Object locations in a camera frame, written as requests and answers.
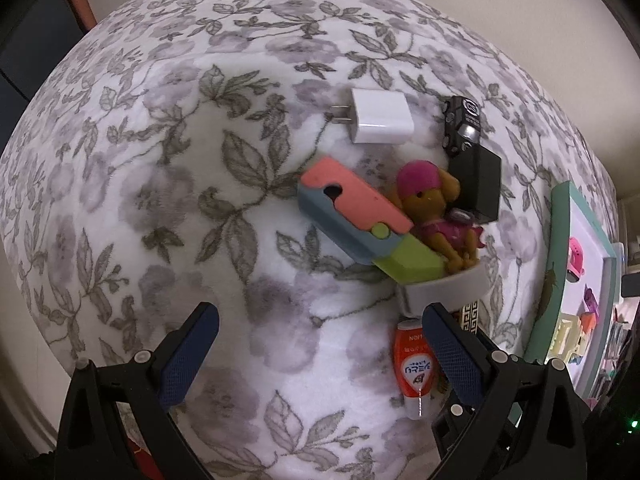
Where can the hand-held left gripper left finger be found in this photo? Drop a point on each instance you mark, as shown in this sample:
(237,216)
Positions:
(192,355)

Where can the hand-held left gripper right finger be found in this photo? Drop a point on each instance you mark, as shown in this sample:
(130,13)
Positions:
(452,355)

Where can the orange squeeze bottle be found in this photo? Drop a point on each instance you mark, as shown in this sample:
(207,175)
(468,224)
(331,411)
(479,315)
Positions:
(415,360)

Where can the cream hair clip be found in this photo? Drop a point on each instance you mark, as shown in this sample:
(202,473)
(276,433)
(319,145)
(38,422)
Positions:
(565,335)

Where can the teal rimmed white tray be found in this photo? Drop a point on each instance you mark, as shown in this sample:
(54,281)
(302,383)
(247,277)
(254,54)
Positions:
(555,280)

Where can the coral plastic figure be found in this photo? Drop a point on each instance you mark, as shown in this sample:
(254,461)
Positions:
(589,322)

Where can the toy dog with pink hat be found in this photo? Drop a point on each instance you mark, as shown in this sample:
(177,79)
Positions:
(430,205)

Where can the black plug adapter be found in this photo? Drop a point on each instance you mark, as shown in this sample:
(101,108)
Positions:
(477,182)

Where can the black toy car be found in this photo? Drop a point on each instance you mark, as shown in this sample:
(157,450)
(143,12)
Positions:
(462,125)

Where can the white plug charger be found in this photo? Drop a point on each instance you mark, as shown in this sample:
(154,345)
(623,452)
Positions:
(382,117)

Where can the black gold patterned tube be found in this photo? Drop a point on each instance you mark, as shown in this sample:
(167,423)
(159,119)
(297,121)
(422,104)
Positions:
(470,317)

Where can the coral and blue plastic case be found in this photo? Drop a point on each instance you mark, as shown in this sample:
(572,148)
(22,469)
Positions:
(345,205)

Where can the black power brick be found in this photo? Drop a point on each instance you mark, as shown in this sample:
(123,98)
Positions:
(631,286)

